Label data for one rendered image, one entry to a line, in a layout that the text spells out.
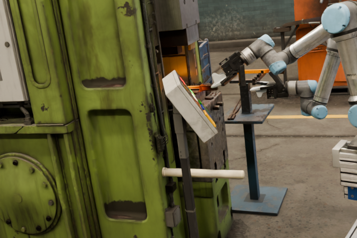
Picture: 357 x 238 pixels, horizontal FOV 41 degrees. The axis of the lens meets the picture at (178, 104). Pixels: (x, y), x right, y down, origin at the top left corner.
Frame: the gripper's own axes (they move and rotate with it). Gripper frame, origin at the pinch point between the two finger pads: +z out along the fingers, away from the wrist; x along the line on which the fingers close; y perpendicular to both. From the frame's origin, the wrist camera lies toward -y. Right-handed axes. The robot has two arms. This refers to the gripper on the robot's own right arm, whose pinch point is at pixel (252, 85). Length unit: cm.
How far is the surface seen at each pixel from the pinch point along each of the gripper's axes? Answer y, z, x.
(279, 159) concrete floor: 100, 12, 131
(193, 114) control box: -6, 10, -72
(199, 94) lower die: 3.6, 30.7, -3.5
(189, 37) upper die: -30.5, 30.7, -8.2
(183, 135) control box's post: 8, 21, -60
